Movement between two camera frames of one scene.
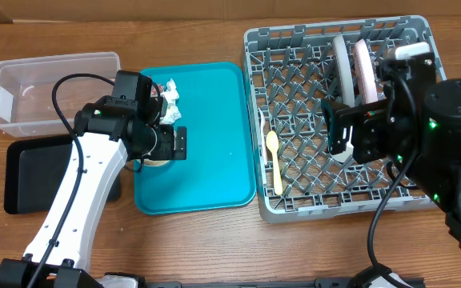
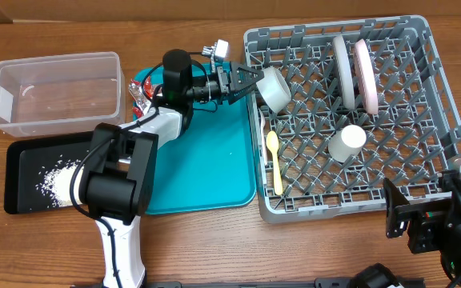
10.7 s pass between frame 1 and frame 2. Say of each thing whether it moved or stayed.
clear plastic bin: stayed
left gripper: moved
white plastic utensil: stayed
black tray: stayed
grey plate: stayed
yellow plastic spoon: stayed
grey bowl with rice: moved
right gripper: moved
